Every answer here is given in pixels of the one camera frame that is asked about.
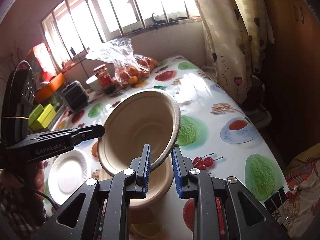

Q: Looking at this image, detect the white paper plate front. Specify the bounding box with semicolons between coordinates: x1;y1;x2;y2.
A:
48;150;91;205

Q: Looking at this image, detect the beige pulp bowl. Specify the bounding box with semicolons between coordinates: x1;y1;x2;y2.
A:
98;154;174;210
98;89;181;176

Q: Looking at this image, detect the person left hand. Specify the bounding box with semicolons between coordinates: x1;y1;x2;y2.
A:
28;161;46;193

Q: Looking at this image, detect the striped grey flat box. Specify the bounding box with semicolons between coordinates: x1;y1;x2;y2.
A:
50;103;67;126

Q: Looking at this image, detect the lime green box upper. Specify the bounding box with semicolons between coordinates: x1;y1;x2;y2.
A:
28;104;44;126

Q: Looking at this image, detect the lime green box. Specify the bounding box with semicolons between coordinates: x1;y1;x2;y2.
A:
28;104;44;126
29;103;56;132

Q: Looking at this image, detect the lime green box lower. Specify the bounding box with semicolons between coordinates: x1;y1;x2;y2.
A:
29;103;56;132

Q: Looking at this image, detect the grey portable fan heater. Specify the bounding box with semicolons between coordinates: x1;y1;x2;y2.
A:
61;80;89;113

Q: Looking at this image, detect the black binder clip right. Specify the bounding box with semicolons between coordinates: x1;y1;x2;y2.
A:
264;186;289;218

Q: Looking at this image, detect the orange storage box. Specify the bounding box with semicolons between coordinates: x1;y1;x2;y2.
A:
34;73;66;103

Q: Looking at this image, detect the white plastic tub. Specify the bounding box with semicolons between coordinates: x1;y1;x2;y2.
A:
86;75;103;94

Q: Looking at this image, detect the red label glass jar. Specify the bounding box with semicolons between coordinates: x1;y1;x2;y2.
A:
93;64;116;94

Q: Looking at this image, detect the red packet on sill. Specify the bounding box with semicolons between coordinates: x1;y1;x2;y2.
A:
26;43;57;83

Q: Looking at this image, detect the plastic bag of oranges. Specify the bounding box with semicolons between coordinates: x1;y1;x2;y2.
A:
86;38;158;86

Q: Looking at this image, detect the floral beige curtain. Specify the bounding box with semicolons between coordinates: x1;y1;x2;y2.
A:
194;0;274;105

